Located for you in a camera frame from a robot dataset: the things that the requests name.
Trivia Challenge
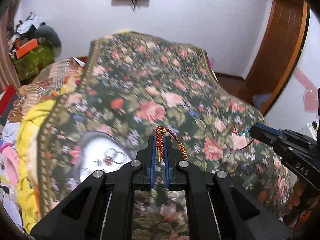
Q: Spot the grey pillow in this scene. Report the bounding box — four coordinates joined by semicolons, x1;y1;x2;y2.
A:
34;25;61;48

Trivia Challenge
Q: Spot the red flat box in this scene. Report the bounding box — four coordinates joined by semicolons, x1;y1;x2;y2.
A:
0;85;17;116

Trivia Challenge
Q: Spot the thin red string bracelet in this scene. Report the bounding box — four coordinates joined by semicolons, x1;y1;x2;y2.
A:
229;125;256;156

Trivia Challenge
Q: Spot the striped pink curtain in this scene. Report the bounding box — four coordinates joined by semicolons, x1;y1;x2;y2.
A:
0;0;21;93

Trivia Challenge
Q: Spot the wooden door frame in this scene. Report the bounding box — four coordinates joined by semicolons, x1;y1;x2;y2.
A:
245;0;310;115

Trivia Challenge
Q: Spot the purple jewelry tin box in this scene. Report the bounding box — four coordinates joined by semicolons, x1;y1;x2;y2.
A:
73;131;134;183

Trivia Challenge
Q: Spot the yellow blanket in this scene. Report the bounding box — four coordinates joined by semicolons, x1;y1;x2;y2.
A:
16;100;56;233

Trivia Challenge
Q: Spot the patterned beige quilt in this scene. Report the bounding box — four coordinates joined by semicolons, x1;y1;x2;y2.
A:
8;57;85;123

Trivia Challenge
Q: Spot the floral bed cover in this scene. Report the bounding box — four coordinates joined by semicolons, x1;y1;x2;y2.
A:
30;32;292;239

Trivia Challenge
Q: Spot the red braided bracelet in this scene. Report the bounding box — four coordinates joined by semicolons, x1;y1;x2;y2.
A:
154;125;189;166

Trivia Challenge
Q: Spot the orange box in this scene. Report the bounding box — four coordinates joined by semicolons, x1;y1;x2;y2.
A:
16;38;38;59

